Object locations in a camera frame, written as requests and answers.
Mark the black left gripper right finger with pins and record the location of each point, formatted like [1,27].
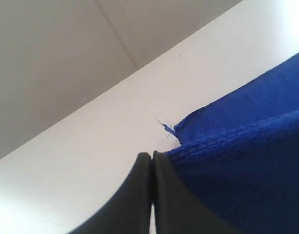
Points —
[177,210]

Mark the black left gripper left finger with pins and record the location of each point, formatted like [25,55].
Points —
[128,211]

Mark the blue towel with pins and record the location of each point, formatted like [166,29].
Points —
[239,156]

